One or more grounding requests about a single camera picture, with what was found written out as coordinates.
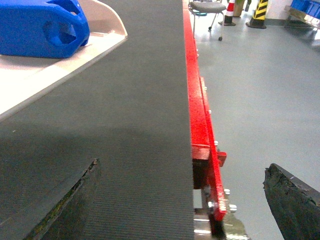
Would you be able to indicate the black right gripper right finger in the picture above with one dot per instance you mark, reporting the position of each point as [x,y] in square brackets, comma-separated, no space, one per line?
[294,204]

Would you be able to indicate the yellow black striped bollard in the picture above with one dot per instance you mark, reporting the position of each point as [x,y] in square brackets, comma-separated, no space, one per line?
[257,20]

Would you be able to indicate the red conveyor side rail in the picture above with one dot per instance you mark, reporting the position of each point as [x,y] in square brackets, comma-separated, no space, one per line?
[203,145]

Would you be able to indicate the grey office chair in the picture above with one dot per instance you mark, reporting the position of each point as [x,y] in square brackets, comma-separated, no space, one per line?
[213,7]

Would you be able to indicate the beige plastic dustpan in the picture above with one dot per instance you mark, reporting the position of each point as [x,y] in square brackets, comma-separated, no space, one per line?
[24,80]

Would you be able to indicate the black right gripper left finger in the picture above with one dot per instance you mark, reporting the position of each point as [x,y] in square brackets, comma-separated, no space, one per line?
[67,219]

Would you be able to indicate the blue plastic part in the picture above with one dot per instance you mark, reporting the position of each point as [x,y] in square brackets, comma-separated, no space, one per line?
[53,29]

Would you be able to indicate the red white traffic cone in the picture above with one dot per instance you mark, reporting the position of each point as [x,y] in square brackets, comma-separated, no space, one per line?
[228,17]

